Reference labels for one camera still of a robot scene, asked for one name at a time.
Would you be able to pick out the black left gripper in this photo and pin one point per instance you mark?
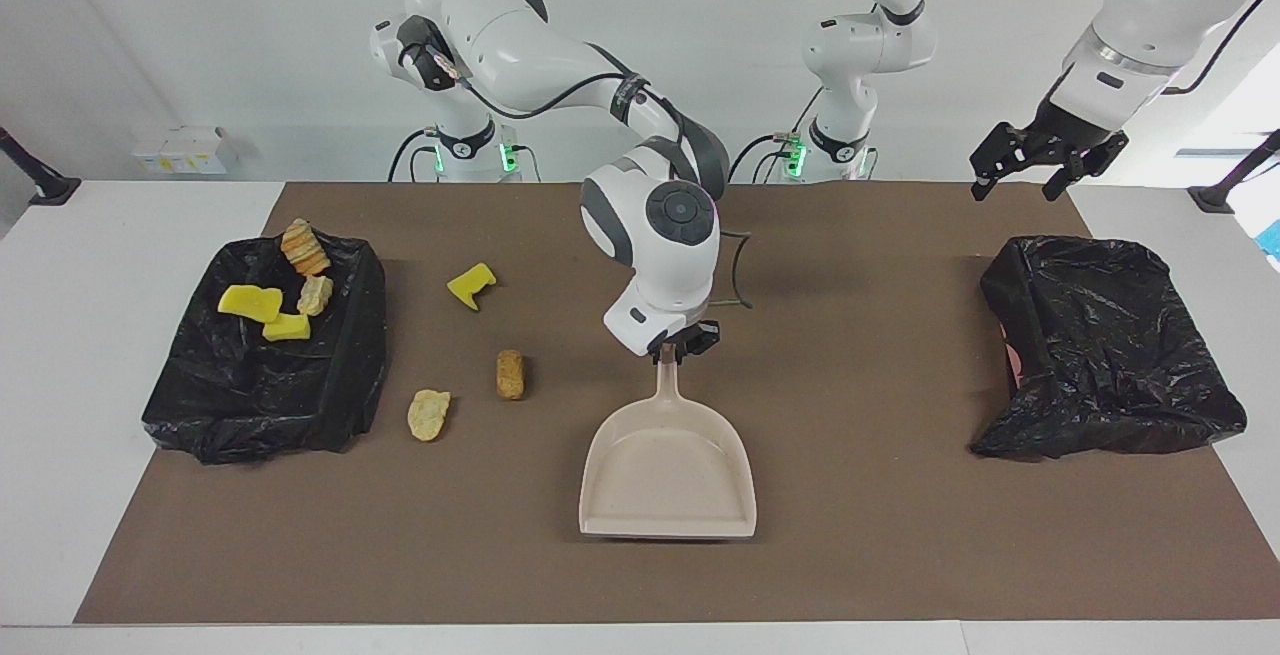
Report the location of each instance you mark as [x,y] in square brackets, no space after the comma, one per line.
[1065,130]

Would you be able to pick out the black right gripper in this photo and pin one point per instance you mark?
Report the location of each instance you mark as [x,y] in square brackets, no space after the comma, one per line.
[690,338]

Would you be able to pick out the beige plastic dustpan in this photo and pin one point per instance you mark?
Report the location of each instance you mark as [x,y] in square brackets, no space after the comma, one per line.
[668,475]

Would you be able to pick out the brown bread roll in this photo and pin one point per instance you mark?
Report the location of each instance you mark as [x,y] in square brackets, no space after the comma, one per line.
[510,375]

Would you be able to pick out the yellow notched sponge piece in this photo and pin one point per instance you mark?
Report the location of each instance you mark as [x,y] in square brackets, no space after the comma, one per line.
[470,285]

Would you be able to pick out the pale yellow sponge piece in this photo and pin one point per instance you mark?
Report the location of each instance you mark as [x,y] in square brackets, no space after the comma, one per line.
[428,415]

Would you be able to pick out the pale beige sponge piece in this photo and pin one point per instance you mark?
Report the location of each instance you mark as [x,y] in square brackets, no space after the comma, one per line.
[316,295]

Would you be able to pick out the orange striped bread piece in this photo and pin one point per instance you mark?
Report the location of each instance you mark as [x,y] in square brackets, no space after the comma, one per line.
[305,247]

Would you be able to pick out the small green yellow sponge piece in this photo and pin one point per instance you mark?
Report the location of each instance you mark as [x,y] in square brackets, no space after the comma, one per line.
[287,328]

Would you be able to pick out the large green yellow sponge piece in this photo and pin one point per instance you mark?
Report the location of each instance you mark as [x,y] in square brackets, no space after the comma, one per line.
[250,303]

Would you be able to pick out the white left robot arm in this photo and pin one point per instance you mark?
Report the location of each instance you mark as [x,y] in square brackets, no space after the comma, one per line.
[860,45]

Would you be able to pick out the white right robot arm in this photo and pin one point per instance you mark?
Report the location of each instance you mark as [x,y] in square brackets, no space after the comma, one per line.
[660,265]

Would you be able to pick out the black bagged pink trash bin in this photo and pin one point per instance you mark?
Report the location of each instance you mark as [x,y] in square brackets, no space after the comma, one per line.
[1110,345]

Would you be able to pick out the black bag lined trash bin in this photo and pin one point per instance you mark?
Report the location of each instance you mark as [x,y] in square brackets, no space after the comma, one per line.
[260,395]

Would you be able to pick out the black stand leg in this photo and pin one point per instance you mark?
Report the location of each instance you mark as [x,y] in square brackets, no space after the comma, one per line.
[45,185]
[1225,190]

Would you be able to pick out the brown table mat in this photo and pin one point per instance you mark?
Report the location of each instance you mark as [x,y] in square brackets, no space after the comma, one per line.
[640,585]

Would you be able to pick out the blue object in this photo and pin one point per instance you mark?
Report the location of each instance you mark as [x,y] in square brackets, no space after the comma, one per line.
[1273,240]

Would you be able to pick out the white wall outlet box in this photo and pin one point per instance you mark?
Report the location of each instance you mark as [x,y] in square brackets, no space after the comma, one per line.
[180,150]

